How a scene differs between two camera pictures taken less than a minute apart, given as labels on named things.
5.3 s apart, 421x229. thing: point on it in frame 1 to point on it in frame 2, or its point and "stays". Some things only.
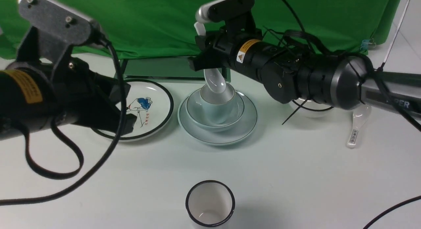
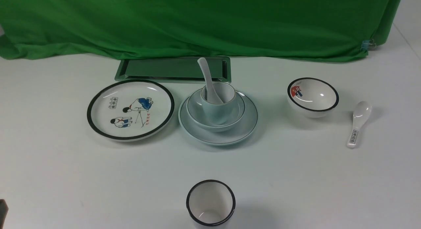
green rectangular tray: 167,68 stays
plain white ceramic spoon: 214,78 to 212,97
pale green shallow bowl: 196,115 stays
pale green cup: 217,107 stays
